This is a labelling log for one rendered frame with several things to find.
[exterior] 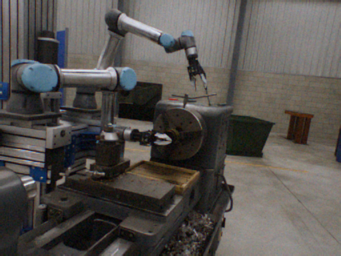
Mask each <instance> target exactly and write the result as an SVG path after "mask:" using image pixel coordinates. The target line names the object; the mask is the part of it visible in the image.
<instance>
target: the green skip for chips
mask: <svg viewBox="0 0 341 256"><path fill-rule="evenodd" d="M273 125H275V123H274V122H269V121H267V120H262V119H259V118H256V117H251V116H246V115H230V123H229V127H228V130H229V132H228V139H227V141H228V143H226V153H225V154H227V155H235V156H242V157H262V156H263V152H262V150H263V149H264V145H265V143H266V141H267V138H268V136H269V135H270V131H271V129H272V126H273Z"/></svg>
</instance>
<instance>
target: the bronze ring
mask: <svg viewBox="0 0 341 256"><path fill-rule="evenodd" d="M164 134H165V135H167V136H168V137H169V134H171V136H172V139H171V140H172V141H171V143H169V144H168V145H174V144H176V143H177V142H178V140H179V137H180V136H179V133H178V131H177V130H176V129H174V128H169V129H167V130H166V131H165V132H164Z"/></svg>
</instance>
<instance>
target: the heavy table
mask: <svg viewBox="0 0 341 256"><path fill-rule="evenodd" d="M284 113H285V114H289V115H291V116H290V122H289V126H288V134H287V137H285V138H286V139H288V140H294V142H293V143H297V144H302V145H309V144H307V140H308V134H309V128H310V123H311V119H312V118H313V117H314V114H308V113H303V112H297V111H289V110H285V112H284ZM295 119H296V122H295ZM304 120H305V121H304ZM294 122H295V124H294ZM303 125H304V127H303ZM302 131H303V132H302ZM292 135H293V137H292ZM300 140H301V142H300Z"/></svg>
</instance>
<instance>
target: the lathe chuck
mask: <svg viewBox="0 0 341 256"><path fill-rule="evenodd" d="M166 112H167V114H168V115H169V118H170V119H171V121H172V122H173V123H174V126H175V127H180V128H181V129H182V130H183V131H194V130H202V134H203V137H197V138H189V139H182V140H181V139H179V142H177V143H176V145H175V146H174V149H173V150H172V152H171V154H170V157H169V159H173V160H176V161H182V160H185V159H188V158H190V157H192V156H193V155H194V154H196V152H198V151H200V149H201V148H202V147H203V145H204V142H205V138H206V129H205V124H204V122H203V120H202V118H200V115H198V113H196V112H195V111H193V110H191V109H189V108H183V107H179V108H170V109H167V110H166ZM161 116H162V115H161V114H160V115H159V116H158V117H157V120H156V121H155V124H154V126H153V129H154V130H159V131H162V132H165V130H164V126H163V125H162V124H163V122H162V120H161V118H159V117H161ZM164 146H165V145H162V146H159V147H157V149H158V150H159V152H161V153H162V154H163V151H164V149H165V148H164ZM163 155H164V154H163Z"/></svg>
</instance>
